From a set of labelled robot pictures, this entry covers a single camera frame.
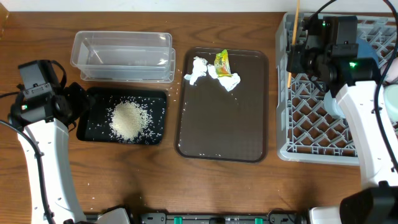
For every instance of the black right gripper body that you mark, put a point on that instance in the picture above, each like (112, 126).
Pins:
(306, 62)

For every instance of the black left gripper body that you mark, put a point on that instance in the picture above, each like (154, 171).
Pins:
(74, 105)

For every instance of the light blue bowl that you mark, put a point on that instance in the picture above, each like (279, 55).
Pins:
(331, 107)

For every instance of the dark blue plate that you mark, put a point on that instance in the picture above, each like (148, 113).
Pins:
(365, 50)

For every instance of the wooden chopstick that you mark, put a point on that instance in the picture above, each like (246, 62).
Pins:
(294, 36)

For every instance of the pile of rice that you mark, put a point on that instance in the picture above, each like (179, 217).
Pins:
(137, 120)

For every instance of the pink cup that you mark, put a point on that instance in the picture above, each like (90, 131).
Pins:
(392, 73)

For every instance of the mint green bowl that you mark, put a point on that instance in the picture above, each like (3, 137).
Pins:
(391, 101)

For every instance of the white napkin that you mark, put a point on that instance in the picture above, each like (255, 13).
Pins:
(229, 83)

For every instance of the yellow green snack wrapper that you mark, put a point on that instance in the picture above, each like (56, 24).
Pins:
(221, 64)

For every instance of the white tissue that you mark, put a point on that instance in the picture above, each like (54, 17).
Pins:
(199, 70)

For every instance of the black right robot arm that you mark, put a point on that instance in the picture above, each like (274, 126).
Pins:
(353, 78)

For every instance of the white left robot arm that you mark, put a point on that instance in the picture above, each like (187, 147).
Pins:
(41, 115)

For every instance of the grey dishwasher rack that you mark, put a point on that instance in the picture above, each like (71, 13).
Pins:
(305, 131)

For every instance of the black rectangular tray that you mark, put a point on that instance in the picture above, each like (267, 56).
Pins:
(93, 125)

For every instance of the clear plastic bin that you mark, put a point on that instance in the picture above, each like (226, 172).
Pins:
(121, 56)

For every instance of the brown serving tray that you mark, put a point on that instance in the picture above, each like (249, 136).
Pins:
(222, 125)

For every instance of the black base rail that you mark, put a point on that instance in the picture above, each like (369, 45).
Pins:
(273, 217)

